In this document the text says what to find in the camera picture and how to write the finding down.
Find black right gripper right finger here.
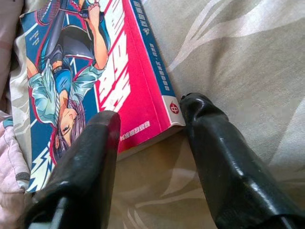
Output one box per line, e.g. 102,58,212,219
180,92,305,229

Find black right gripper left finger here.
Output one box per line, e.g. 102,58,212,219
23,110,122,229

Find pink cartoon print blanket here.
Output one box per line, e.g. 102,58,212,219
0,0,31,229

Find colourful manga comic book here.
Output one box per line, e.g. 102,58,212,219
19,0,186,193

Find grey floral bed sheet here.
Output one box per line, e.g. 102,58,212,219
7,0,305,229

